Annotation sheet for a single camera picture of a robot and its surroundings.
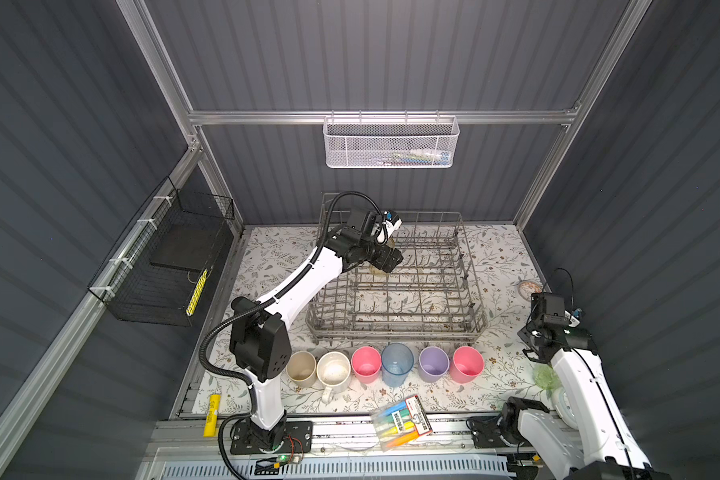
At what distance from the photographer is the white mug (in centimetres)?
75

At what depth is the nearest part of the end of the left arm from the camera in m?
0.75

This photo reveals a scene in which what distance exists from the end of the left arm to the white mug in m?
0.26
